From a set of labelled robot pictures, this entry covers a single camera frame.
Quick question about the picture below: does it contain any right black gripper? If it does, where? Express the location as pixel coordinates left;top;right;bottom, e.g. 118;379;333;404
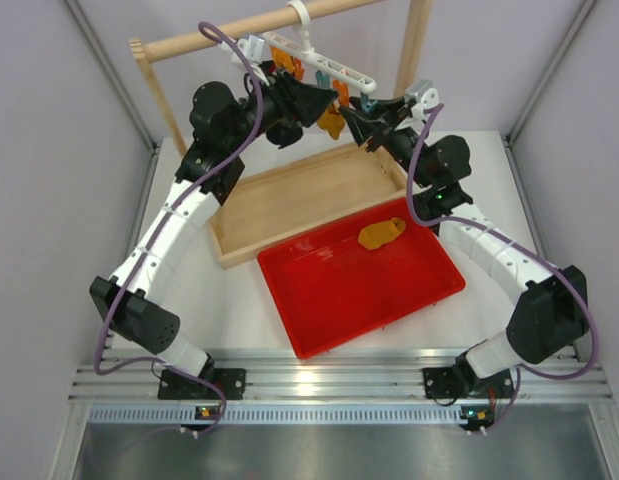
340;97;434;190

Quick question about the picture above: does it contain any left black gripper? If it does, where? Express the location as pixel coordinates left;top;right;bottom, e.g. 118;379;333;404
223;62;338;154

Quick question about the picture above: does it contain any teal clip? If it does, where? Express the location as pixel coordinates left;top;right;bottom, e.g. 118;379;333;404
315;70;331;89
360;93;378;114

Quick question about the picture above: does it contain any mustard sock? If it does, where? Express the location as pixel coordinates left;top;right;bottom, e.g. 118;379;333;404
316;104;345;140
357;217;406;251

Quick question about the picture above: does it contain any orange clip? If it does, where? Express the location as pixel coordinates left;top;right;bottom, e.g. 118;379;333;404
293;58;305;81
332;79;350;107

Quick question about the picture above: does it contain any white plastic sock hanger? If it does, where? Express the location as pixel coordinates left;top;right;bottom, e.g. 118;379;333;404
260;1;377;95

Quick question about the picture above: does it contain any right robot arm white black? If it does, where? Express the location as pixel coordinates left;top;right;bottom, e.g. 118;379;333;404
339;96;597;397

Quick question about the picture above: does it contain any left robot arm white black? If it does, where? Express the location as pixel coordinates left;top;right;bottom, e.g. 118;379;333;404
89;71;338;397

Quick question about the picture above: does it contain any teal clip at end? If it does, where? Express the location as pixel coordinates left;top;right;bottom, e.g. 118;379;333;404
360;93;378;114

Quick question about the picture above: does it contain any wooden hanger rack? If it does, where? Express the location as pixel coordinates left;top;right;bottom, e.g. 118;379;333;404
129;1;433;269

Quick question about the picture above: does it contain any red plastic tray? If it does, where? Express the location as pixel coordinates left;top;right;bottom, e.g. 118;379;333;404
257;198;466;360

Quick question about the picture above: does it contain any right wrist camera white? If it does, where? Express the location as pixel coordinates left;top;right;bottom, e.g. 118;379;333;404
404;79;440;121

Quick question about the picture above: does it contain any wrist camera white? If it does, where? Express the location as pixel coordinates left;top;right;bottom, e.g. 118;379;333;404
235;35;265;70
404;79;440;121

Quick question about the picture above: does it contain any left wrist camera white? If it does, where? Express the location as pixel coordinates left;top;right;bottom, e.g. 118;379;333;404
235;35;265;70

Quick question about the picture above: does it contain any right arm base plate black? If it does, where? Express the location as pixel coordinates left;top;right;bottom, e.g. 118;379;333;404
422;366;515;403

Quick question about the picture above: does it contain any aluminium rail frame front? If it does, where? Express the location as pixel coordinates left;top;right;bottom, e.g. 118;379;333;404
69;348;613;404

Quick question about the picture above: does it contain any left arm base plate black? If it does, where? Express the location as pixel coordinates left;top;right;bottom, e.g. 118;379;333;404
157;368;246;400

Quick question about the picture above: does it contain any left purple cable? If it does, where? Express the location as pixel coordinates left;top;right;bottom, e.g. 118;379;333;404
92;20;263;441

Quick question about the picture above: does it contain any perforated cable duct grey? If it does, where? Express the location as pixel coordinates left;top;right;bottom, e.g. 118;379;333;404
88;403;595;426

